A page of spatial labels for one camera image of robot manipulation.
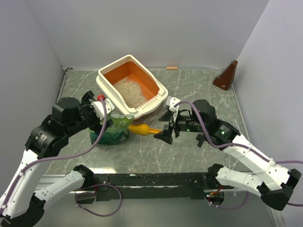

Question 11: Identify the brown wooden wedge stand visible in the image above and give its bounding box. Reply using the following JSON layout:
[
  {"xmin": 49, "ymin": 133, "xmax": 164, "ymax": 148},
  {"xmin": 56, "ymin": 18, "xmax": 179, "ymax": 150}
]
[{"xmin": 213, "ymin": 60, "xmax": 238, "ymax": 91}]

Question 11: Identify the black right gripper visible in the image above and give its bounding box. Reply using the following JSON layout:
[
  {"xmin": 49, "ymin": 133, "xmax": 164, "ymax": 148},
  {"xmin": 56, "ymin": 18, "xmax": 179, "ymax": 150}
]
[{"xmin": 153, "ymin": 109, "xmax": 206, "ymax": 144}]

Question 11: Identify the black bag clip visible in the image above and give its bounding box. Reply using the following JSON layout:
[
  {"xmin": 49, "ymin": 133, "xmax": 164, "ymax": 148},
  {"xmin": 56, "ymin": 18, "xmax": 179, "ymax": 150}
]
[{"xmin": 196, "ymin": 133, "xmax": 205, "ymax": 148}]

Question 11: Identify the green litter bag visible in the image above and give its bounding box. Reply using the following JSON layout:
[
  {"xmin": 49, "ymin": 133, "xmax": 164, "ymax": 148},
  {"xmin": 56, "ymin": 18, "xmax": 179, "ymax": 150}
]
[{"xmin": 98, "ymin": 114, "xmax": 134, "ymax": 146}]

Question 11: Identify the small wooden block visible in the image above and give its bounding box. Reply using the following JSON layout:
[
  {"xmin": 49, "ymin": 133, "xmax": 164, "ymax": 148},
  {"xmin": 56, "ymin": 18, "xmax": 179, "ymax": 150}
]
[{"xmin": 166, "ymin": 66, "xmax": 178, "ymax": 70}]

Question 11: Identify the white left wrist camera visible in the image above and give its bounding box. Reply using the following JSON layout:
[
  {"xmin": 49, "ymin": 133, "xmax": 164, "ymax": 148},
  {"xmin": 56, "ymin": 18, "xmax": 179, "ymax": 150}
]
[{"xmin": 91, "ymin": 95, "xmax": 115, "ymax": 120}]

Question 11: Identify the grey cat litter pile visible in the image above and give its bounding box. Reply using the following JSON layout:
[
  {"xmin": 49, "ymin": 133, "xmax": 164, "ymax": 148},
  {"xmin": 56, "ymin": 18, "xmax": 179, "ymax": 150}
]
[{"xmin": 114, "ymin": 78, "xmax": 147, "ymax": 108}]

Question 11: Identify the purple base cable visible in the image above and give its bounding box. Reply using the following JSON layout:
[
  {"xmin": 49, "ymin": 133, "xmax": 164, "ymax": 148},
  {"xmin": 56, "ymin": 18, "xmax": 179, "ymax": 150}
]
[
  {"xmin": 74, "ymin": 183, "xmax": 125, "ymax": 218},
  {"xmin": 205, "ymin": 189, "xmax": 251, "ymax": 211}
]

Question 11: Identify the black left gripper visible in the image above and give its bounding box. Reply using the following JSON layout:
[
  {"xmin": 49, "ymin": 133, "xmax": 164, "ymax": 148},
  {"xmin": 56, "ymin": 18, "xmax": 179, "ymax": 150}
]
[{"xmin": 66, "ymin": 91, "xmax": 114, "ymax": 136}]

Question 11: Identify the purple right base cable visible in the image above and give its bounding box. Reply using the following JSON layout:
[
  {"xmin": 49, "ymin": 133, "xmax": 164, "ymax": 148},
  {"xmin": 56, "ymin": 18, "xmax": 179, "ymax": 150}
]
[{"xmin": 205, "ymin": 189, "xmax": 251, "ymax": 211}]

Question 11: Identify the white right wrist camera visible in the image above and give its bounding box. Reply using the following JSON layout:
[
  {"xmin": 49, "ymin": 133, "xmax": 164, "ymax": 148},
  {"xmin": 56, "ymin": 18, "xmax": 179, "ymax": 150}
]
[{"xmin": 166, "ymin": 96, "xmax": 181, "ymax": 122}]

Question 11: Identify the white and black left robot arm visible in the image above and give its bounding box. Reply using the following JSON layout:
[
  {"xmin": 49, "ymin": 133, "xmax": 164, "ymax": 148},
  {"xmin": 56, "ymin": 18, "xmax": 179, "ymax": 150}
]
[{"xmin": 0, "ymin": 91, "xmax": 115, "ymax": 227}]

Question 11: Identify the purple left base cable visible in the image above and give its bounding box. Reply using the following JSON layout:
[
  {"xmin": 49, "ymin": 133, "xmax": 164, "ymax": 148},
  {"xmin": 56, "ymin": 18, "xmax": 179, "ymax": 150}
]
[{"xmin": 74, "ymin": 183, "xmax": 125, "ymax": 218}]

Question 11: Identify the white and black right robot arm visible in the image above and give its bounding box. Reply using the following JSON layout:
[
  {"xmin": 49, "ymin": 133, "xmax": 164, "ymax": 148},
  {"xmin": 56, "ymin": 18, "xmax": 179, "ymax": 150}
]
[{"xmin": 154, "ymin": 97, "xmax": 302, "ymax": 211}]

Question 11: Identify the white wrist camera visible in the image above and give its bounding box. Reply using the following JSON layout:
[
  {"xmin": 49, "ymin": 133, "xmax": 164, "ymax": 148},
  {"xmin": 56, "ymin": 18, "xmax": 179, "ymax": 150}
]
[
  {"xmin": 91, "ymin": 95, "xmax": 115, "ymax": 120},
  {"xmin": 166, "ymin": 96, "xmax": 181, "ymax": 122}
]

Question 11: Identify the yellow plastic litter scoop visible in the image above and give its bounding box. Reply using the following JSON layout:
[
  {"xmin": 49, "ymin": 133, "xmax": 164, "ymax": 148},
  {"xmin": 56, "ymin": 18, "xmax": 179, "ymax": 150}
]
[{"xmin": 128, "ymin": 124, "xmax": 161, "ymax": 135}]

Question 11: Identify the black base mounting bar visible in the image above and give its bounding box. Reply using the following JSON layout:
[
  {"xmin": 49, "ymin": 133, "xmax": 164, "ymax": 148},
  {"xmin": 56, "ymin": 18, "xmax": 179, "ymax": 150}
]
[{"xmin": 75, "ymin": 172, "xmax": 225, "ymax": 206}]

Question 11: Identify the white and orange litter box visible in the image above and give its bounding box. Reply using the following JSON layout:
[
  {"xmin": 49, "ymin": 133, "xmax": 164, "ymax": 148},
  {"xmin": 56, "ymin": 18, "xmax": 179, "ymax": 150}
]
[{"xmin": 96, "ymin": 55, "xmax": 168, "ymax": 119}]

